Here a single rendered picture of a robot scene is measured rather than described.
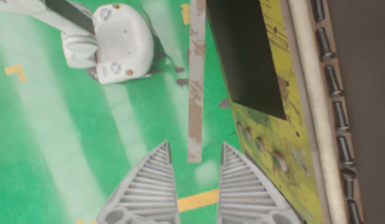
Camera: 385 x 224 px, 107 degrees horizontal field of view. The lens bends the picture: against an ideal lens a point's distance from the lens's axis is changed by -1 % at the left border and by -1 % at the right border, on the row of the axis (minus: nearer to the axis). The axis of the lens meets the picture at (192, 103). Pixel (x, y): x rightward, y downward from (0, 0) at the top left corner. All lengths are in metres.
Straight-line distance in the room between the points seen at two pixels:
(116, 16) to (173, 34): 0.52
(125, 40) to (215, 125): 1.11
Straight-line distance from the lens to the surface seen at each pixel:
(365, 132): 0.36
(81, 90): 1.87
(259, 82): 0.89
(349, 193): 0.41
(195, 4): 0.29
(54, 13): 0.87
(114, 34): 1.40
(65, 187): 2.32
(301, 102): 0.31
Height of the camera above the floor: 1.48
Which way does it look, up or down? 84 degrees down
